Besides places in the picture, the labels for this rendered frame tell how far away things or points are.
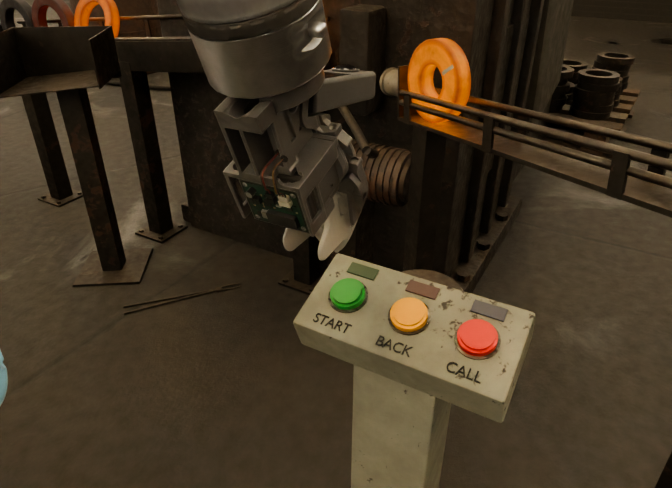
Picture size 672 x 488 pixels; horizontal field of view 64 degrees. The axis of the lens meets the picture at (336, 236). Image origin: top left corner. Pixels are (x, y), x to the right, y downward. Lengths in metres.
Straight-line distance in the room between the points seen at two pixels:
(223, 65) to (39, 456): 1.12
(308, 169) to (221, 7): 0.13
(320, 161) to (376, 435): 0.38
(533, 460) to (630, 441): 0.23
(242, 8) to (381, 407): 0.46
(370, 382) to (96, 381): 0.96
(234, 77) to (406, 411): 0.42
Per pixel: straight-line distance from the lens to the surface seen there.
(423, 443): 0.66
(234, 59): 0.36
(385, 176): 1.18
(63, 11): 2.05
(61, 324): 1.71
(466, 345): 0.57
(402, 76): 1.14
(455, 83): 1.03
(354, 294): 0.61
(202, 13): 0.35
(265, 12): 0.34
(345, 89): 0.46
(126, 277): 1.82
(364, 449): 0.72
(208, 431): 1.30
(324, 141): 0.43
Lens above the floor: 0.97
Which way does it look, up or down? 30 degrees down
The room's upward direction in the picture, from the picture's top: straight up
